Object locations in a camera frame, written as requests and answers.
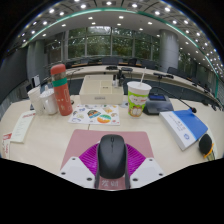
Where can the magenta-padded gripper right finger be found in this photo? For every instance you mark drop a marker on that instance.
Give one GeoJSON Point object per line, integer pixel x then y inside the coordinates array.
{"type": "Point", "coordinates": [136, 158]}

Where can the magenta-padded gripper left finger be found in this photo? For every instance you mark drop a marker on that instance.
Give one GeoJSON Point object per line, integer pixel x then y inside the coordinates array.
{"type": "Point", "coordinates": [87, 158]}

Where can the black computer mouse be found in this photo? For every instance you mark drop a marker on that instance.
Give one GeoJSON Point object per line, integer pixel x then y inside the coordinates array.
{"type": "Point", "coordinates": [112, 156]}

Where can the pink mouse pad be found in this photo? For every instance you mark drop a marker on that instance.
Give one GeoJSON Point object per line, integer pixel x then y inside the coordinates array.
{"type": "Point", "coordinates": [80, 140]}

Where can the colourful sticker sheet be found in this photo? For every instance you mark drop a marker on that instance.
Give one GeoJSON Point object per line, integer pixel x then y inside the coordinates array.
{"type": "Point", "coordinates": [95, 115]}

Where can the blue and white book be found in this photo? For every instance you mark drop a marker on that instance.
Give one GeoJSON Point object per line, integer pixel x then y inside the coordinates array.
{"type": "Point", "coordinates": [183, 128]}

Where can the black conference microphone unit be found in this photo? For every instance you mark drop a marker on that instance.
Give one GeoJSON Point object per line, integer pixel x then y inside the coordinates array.
{"type": "Point", "coordinates": [158, 105]}

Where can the cartoon paper cup with straw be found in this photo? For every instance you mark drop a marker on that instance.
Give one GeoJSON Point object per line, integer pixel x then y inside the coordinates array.
{"type": "Point", "coordinates": [138, 100]}

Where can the beige cardboard box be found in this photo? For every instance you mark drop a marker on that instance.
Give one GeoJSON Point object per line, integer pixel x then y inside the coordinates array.
{"type": "Point", "coordinates": [100, 93]}

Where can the white lidded mug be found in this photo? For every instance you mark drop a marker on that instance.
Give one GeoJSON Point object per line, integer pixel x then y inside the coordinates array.
{"type": "Point", "coordinates": [50, 102]}

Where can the red thermos bottle green band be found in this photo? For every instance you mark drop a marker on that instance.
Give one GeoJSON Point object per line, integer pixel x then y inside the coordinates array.
{"type": "Point", "coordinates": [61, 91]}

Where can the red and white leaflet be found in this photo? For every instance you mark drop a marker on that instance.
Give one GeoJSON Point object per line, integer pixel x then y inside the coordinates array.
{"type": "Point", "coordinates": [6, 145]}

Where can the curved conference desk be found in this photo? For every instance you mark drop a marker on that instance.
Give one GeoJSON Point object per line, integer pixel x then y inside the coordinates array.
{"type": "Point", "coordinates": [93, 70]}

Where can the group of office chairs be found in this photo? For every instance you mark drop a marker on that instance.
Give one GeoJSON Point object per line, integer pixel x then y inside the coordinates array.
{"type": "Point", "coordinates": [110, 60]}

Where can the group of ceiling lights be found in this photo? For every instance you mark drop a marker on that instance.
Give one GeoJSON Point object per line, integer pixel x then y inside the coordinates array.
{"type": "Point", "coordinates": [108, 3]}

